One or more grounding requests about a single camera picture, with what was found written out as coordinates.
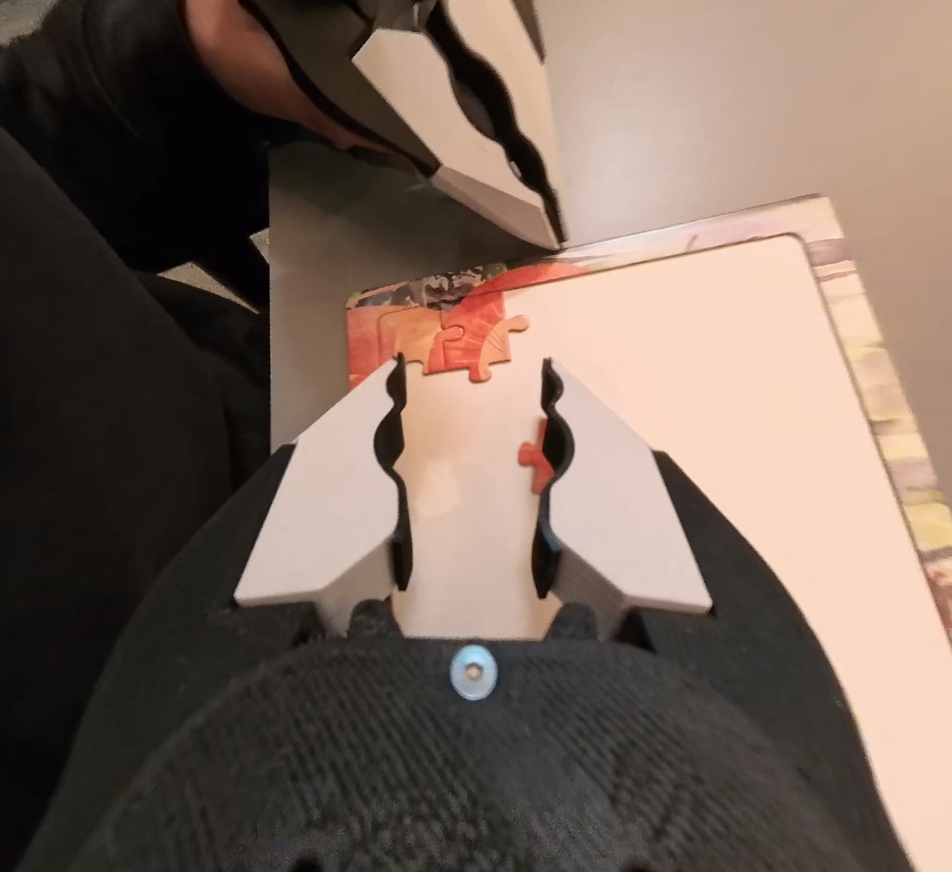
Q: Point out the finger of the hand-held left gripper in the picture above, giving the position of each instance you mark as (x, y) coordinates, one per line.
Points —
(446, 120)
(513, 53)

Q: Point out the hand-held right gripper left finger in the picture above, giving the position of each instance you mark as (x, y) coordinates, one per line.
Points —
(320, 522)

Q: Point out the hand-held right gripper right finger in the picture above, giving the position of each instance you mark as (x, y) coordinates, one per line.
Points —
(639, 530)

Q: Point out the orange whiskered-face jigsaw piece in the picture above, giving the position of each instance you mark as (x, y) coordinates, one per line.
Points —
(535, 452)

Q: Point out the jigsaw puzzle frame board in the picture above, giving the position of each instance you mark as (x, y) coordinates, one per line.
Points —
(744, 440)

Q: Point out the orange corner jigsaw piece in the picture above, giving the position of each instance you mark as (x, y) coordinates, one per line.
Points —
(409, 340)

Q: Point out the red fan-patterned jigsaw piece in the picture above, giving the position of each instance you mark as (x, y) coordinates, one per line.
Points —
(480, 340)

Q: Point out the person's left forearm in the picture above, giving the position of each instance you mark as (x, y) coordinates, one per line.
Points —
(111, 105)

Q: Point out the person's left hand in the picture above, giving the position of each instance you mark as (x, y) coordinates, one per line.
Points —
(238, 46)

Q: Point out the person's black clothing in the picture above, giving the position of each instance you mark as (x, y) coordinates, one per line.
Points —
(89, 478)

